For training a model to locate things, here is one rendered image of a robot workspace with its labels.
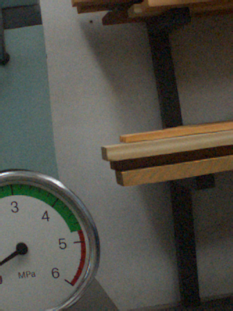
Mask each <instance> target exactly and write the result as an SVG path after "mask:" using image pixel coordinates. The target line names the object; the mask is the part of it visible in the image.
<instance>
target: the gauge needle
mask: <svg viewBox="0 0 233 311"><path fill-rule="evenodd" d="M27 253H28V247H27V245H26V244H25V243H23V242H20V243H18V244H17V245H16V251H15V252H14V253H11V254H10V255H9V256H8V257H7V258H5V259H4V260H2V261H1V262H0V266H1V265H2V264H5V263H7V261H9V260H11V259H13V258H14V257H15V256H18V255H19V254H20V255H25V254H27Z"/></svg>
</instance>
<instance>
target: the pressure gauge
mask: <svg viewBox="0 0 233 311"><path fill-rule="evenodd" d="M20 242H23V243H25V244H26V245H27V247H28V253H27V254H25V255H20V254H19V255H18V256H15V257H14V258H13V259H11V260H9V261H7V263H5V264H2V265H1V266H0V311H66V310H68V309H69V308H71V307H72V306H74V304H75V303H77V302H78V301H79V300H80V299H81V298H82V297H83V295H85V293H86V291H87V290H88V289H89V288H90V287H91V285H92V282H93V281H94V278H95V276H96V273H97V271H98V267H99V262H100V259H101V255H100V240H99V236H98V231H97V228H96V224H95V223H94V220H93V218H92V215H91V214H90V212H89V211H88V209H87V208H86V207H85V205H84V204H83V202H82V201H81V200H80V199H79V198H78V197H77V196H76V194H75V193H74V192H73V191H72V190H71V189H69V188H68V187H67V186H66V185H64V184H63V183H61V182H60V181H58V180H56V179H54V178H52V177H50V176H47V175H45V174H43V173H40V172H38V171H33V170H30V169H6V170H3V171H0V262H1V261H2V260H4V259H5V258H7V257H8V256H9V255H10V254H11V253H14V252H15V251H16V245H17V244H18V243H20Z"/></svg>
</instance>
